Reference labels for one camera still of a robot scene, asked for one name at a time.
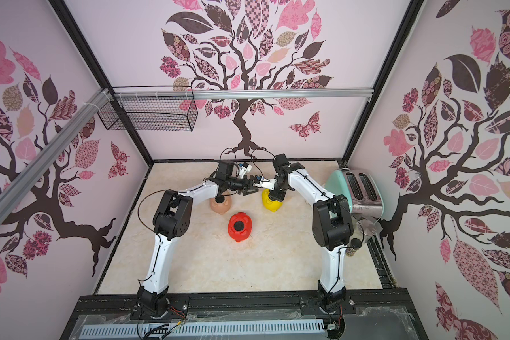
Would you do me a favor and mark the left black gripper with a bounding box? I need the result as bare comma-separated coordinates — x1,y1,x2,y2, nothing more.
227,174,261,196

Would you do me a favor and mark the yellow piggy bank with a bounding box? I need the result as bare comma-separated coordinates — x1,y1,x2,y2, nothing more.
262,188,283,213

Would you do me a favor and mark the red piggy bank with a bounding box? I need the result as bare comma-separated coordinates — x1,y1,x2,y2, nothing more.
228,212,252,242

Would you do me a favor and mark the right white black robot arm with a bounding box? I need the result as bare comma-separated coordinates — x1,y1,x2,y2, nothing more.
269,154,354,312

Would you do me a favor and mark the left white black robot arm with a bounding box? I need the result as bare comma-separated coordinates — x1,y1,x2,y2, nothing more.
137,161,264,319

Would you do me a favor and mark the mint green toaster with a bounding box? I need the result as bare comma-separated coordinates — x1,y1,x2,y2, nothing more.
324,168,384,221

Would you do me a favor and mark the glass jar black lid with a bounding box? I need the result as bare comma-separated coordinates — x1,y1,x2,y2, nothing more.
345,219,377,257

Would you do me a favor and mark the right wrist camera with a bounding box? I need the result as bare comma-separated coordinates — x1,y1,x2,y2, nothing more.
254,177,277,191

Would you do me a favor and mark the black wire basket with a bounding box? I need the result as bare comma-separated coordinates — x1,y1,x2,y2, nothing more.
98,85,198,132

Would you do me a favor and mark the white cable duct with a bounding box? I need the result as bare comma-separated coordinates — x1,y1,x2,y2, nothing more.
78,320,326,339

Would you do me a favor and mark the back aluminium rail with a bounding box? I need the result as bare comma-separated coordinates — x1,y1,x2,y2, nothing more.
113,86,374,100

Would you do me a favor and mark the aluminium rail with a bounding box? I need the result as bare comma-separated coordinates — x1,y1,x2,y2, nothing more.
113,86,374,100
0,89,111,226

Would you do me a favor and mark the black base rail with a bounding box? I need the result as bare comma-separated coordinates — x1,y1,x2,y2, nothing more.
72,288,415,320

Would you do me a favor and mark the left aluminium rail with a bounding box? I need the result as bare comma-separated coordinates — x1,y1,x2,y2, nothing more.
0,89,111,226

